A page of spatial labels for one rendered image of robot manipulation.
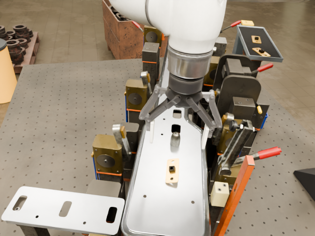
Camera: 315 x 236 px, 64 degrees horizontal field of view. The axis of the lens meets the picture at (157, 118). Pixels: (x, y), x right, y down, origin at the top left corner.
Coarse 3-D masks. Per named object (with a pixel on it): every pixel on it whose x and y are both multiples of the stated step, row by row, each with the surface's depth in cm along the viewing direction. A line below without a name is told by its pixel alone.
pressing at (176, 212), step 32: (160, 96) 106; (160, 128) 91; (192, 128) 92; (160, 160) 79; (192, 160) 80; (128, 192) 70; (160, 192) 70; (192, 192) 71; (128, 224) 63; (160, 224) 63; (192, 224) 63
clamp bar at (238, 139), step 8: (232, 120) 62; (248, 120) 62; (232, 128) 61; (240, 128) 61; (248, 128) 60; (240, 136) 61; (248, 136) 61; (232, 144) 67; (240, 144) 63; (232, 152) 65; (224, 160) 71; (232, 160) 67
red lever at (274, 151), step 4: (272, 148) 65; (276, 148) 65; (280, 148) 65; (260, 152) 66; (264, 152) 66; (268, 152) 65; (272, 152) 65; (276, 152) 65; (244, 156) 69; (256, 156) 67; (260, 156) 66; (264, 156) 66; (268, 156) 66; (236, 160) 69; (240, 160) 68; (236, 164) 69
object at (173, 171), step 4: (168, 160) 78; (172, 160) 77; (176, 160) 77; (168, 164) 77; (172, 164) 76; (176, 164) 76; (168, 168) 76; (172, 168) 75; (176, 168) 75; (168, 172) 74; (172, 172) 74; (176, 172) 74; (168, 176) 73; (172, 176) 73; (176, 176) 73; (168, 180) 72; (172, 180) 72; (176, 180) 72
